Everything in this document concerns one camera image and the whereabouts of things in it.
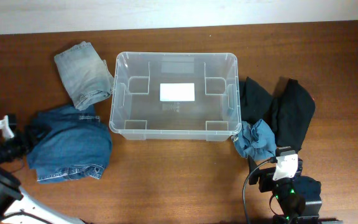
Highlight dark blue jeans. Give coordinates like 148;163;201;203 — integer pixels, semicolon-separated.
27;105;112;184

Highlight black garment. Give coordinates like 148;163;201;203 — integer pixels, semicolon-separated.
239;77;273;124
270;79;316;152

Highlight light blue jeans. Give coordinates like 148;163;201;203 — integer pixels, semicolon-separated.
53;41;114;111

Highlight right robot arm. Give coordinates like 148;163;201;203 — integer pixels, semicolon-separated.
242;157;343;224

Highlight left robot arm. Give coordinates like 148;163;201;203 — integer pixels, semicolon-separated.
0;125;84;224

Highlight crumpled blue cloth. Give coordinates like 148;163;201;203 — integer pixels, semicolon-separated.
231;119;277;161

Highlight white label in bin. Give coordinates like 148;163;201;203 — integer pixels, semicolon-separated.
160;83;195;102

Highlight clear plastic storage bin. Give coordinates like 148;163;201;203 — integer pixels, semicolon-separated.
109;52;242;141

